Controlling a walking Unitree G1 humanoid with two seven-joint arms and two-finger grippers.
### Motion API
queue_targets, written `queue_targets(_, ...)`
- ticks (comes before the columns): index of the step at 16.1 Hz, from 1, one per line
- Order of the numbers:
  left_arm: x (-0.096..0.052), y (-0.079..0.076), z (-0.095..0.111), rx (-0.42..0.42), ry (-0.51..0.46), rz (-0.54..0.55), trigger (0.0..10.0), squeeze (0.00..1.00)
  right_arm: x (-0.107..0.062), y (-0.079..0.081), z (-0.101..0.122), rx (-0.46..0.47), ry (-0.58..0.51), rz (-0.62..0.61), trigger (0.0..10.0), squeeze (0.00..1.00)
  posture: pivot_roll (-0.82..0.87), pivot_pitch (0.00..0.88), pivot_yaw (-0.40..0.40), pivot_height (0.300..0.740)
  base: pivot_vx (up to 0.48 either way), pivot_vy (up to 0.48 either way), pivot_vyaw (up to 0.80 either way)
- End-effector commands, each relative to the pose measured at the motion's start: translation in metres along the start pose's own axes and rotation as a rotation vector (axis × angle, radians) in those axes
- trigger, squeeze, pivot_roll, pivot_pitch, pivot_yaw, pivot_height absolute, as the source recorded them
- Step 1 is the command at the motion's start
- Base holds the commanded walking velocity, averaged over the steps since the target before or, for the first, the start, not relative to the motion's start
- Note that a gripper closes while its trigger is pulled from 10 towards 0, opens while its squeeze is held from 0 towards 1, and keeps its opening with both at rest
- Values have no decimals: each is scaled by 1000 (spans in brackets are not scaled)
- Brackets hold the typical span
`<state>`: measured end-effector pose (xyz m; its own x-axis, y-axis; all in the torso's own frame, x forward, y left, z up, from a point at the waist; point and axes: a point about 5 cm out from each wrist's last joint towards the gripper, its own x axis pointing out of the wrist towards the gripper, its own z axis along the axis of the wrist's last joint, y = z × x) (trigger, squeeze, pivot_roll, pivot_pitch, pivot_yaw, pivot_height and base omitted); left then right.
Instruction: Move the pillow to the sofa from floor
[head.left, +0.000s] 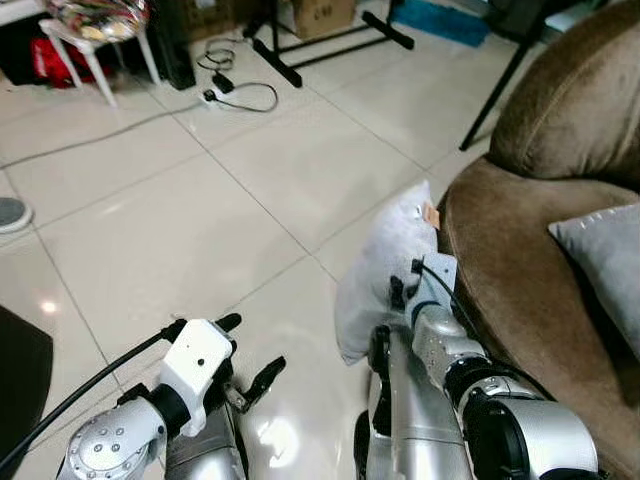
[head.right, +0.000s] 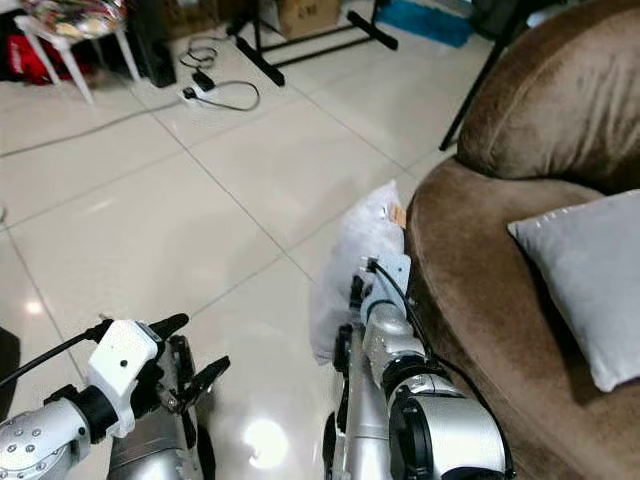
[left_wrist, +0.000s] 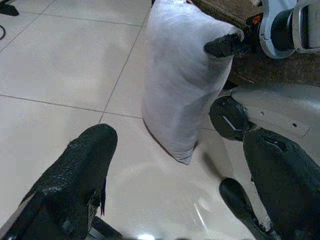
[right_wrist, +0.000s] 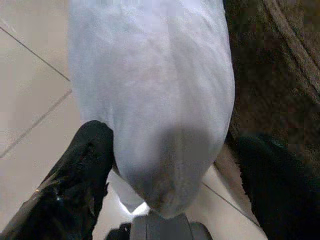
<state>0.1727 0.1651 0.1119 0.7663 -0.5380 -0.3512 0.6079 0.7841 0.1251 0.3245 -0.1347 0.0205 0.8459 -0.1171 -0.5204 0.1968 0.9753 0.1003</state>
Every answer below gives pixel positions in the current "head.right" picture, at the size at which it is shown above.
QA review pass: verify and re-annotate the black floor cable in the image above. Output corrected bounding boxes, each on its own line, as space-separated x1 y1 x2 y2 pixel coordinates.
180 36 262 112

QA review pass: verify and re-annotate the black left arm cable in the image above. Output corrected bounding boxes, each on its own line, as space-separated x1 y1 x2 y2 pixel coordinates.
0 320 113 389

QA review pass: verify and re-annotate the brown velvet sofa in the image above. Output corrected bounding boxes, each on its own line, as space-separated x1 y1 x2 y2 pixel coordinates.
404 0 640 480

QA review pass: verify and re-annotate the silver robot right leg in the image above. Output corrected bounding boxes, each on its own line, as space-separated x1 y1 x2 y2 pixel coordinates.
321 322 401 480

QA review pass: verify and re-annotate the black floor mat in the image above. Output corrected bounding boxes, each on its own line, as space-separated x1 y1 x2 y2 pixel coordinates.
0 325 22 393

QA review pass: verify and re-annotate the black metal stand frame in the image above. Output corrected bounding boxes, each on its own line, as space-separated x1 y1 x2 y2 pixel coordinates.
226 0 399 88

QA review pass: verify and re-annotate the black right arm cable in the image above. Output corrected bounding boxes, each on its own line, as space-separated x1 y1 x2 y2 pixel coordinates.
366 257 471 386

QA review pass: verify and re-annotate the grey cushion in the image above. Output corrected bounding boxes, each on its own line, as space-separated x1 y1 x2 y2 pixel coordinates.
507 189 640 394

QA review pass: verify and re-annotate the white power strip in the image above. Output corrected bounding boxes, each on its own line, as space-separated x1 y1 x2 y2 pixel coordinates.
182 70 219 103

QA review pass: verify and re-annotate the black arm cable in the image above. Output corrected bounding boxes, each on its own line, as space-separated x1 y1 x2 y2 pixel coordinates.
366 257 471 386
0 320 113 389

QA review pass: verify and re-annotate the black cabinet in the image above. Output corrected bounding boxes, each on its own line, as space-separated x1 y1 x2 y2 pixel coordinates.
130 0 179 89

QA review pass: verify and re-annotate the blue flat box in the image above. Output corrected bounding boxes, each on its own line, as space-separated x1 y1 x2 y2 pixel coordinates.
376 0 473 49

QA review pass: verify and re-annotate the shiny patterned bag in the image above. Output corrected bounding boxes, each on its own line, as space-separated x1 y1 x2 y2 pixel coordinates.
20 0 129 41

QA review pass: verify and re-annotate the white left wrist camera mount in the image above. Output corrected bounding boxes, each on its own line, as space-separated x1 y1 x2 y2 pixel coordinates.
87 319 162 439

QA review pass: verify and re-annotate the brown cardboard box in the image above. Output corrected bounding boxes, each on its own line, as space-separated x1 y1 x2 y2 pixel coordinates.
275 0 343 40

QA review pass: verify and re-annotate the black slanted stand leg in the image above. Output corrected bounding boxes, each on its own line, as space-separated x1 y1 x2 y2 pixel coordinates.
438 25 526 153

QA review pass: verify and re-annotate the red bag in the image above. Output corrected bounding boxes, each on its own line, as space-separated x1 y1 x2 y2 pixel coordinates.
5 35 73 85

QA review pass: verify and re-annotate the silver robot left leg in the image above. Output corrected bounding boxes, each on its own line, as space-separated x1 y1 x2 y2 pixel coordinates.
105 398 216 480

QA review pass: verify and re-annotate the silver robot leg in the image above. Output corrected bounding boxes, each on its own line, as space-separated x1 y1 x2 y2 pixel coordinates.
321 322 401 480
105 398 216 480

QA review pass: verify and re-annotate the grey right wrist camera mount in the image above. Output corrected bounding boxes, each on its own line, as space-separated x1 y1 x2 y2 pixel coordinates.
360 252 413 323

